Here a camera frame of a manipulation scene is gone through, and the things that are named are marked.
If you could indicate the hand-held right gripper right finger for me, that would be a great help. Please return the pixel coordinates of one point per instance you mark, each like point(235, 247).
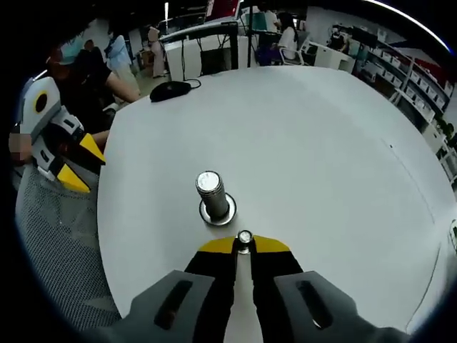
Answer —
point(275, 286)

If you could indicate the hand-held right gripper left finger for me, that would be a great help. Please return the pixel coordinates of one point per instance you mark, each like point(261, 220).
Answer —
point(210, 286)

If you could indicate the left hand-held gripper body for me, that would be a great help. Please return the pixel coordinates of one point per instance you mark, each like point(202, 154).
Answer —
point(41, 103)

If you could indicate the small threaded steel stud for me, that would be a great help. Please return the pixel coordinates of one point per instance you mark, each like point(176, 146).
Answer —
point(245, 238)

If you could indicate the large threaded steel stud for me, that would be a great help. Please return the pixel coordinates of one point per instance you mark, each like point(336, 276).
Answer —
point(211, 196)

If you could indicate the grey mesh office chair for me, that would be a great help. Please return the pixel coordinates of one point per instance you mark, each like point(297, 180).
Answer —
point(60, 250)

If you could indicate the black computer mouse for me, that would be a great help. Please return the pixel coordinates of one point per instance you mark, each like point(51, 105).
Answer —
point(168, 91)

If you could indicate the grey standing desk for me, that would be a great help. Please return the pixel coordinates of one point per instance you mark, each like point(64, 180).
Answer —
point(200, 35)

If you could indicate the red screen monitor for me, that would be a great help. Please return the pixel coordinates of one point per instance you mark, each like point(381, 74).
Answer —
point(223, 9)

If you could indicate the white cabinet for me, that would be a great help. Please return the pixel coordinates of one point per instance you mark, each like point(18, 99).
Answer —
point(333, 59)

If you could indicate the shelving with white bins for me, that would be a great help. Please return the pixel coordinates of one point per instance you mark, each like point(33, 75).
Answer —
point(410, 78)

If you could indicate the curved ceiling light strip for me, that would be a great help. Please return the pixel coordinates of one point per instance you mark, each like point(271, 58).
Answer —
point(425, 25)

